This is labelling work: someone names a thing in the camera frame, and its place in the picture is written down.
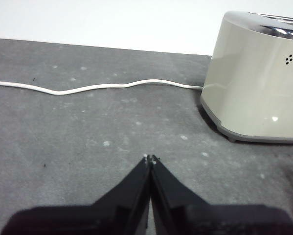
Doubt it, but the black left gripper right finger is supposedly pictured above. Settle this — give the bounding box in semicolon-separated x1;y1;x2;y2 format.
150;154;293;235

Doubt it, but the white power cable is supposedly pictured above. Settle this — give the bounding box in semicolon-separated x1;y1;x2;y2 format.
0;78;204;96

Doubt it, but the cream toaster with chrome top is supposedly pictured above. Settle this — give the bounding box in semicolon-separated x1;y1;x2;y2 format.
200;11;293;144

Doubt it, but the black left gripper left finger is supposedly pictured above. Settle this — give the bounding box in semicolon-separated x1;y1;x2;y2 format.
0;155;151;235

